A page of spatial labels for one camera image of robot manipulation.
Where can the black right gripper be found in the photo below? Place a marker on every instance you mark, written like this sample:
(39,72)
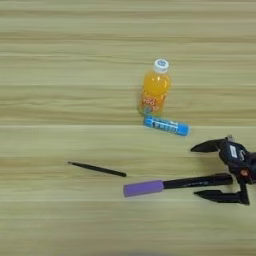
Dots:
(248,171)

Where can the black marker pen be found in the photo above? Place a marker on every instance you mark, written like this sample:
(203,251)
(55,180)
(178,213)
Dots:
(200,181)

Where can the blue glue stick tube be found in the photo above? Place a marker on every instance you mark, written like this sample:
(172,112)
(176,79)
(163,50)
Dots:
(166,125)

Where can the thin black stick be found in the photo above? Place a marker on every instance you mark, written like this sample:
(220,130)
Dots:
(96,169)

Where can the orange juice bottle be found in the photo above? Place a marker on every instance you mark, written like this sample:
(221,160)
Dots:
(155,90)

